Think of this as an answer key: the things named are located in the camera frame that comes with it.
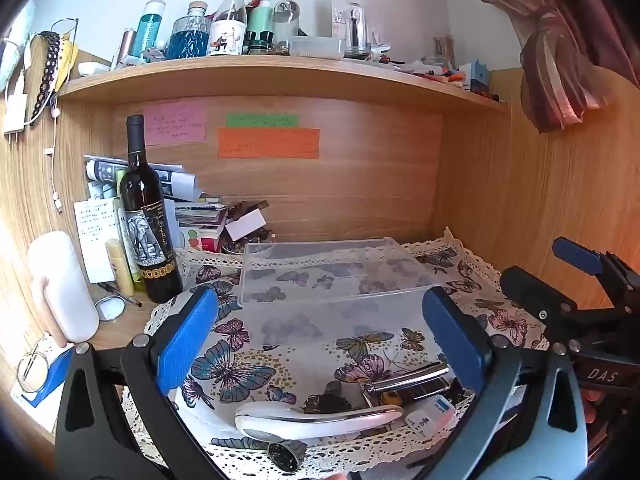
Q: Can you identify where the orange paper note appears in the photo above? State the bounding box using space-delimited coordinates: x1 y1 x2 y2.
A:
216 127 321 160

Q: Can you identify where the dish of trinkets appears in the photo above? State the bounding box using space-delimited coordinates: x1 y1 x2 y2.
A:
220 200 277 257

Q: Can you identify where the blue white toy box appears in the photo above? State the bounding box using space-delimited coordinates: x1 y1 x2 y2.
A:
457 59 489 94

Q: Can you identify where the rose gold bottle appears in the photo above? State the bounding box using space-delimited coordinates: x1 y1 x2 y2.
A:
120 28 137 67

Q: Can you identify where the white charger block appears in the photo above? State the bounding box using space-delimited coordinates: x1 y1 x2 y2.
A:
4 75 32 134

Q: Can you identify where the person's right hand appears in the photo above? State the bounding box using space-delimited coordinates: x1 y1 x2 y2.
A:
580 389 617 461

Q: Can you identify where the pile of small tools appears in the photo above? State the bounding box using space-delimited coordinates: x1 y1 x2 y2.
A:
370 45 471 92

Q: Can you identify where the clear plastic container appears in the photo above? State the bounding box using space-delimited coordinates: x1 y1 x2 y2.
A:
290 36 347 59

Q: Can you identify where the small white box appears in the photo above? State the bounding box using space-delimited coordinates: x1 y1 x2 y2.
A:
225 209 267 241

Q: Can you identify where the metal wire ring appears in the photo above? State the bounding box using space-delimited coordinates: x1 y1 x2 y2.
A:
16 349 52 393

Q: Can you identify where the small round mirror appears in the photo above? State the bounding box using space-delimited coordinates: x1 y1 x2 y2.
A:
95 296 126 322

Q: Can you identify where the white adapter with blue label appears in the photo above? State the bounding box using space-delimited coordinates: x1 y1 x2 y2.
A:
427 394 457 418

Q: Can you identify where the wooden shelf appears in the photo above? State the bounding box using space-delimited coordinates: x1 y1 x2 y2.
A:
57 55 508 109

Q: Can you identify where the silver metal lighter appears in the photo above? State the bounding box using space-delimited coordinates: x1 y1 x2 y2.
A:
360 362 451 396

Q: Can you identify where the clear plastic box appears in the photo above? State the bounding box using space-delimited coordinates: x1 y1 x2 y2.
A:
237 236 437 354

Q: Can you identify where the white handheld massager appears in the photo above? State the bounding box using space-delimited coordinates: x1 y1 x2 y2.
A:
235 401 405 442

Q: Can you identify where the clear perfume box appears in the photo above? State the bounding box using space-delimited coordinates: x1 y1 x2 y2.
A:
331 2 369 48

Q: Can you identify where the small dark round container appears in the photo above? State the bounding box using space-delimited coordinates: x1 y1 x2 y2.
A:
267 440 309 474

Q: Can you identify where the clear bottle with label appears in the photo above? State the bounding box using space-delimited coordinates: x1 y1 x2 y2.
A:
207 0 249 57

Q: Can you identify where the cup of sticks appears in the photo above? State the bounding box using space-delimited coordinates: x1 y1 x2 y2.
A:
432 35 457 69

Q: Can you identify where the pale yellow tube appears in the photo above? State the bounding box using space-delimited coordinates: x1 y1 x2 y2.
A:
106 238 135 296

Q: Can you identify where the yellow cloth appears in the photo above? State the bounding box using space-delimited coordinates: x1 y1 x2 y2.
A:
55 40 80 92

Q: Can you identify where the butterfly print tablecloth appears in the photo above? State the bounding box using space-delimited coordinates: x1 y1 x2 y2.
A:
122 227 551 467

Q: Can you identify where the white handwritten note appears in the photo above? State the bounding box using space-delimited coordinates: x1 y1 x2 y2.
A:
74 199 122 285

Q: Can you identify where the blue glass bottle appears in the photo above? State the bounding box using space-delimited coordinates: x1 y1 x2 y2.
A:
165 1 210 60

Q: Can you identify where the green paper note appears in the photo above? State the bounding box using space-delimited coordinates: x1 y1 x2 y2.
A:
225 113 300 128

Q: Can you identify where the dark pen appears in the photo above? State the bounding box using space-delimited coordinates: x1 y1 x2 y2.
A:
97 282 143 307

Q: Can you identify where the light blue cloth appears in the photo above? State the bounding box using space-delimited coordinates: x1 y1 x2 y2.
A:
0 0 37 92

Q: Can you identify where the stack of papers and magazines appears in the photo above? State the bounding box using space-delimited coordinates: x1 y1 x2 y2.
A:
84 155 228 253

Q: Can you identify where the black bead chain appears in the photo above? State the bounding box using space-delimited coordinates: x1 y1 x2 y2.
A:
31 31 62 127

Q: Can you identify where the dark wine bottle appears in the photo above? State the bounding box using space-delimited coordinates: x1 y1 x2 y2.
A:
120 114 185 305

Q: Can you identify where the pink paper note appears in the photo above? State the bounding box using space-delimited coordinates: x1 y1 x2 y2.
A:
144 101 207 146

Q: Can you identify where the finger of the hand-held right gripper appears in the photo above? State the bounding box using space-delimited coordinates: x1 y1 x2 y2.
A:
500 266 585 331
551 236 640 303

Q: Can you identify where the green pump bottle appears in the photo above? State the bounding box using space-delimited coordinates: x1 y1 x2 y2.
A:
246 0 277 43

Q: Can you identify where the white charger cable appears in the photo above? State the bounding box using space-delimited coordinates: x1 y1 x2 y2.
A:
46 105 64 213

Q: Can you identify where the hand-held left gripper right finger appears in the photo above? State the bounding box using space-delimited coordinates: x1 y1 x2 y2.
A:
422 286 589 480

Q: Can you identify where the wire hanger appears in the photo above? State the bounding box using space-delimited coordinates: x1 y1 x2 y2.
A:
50 17 81 52

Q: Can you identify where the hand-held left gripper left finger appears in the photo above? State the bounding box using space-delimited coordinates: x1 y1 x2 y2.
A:
54 286 236 480

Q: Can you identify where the teal bottle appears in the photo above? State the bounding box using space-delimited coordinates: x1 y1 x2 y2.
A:
137 1 167 61

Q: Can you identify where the white plastic bottle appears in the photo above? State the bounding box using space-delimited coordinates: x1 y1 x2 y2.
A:
27 231 100 348

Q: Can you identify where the brown striped curtain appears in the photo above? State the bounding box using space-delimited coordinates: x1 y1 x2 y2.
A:
445 0 640 134

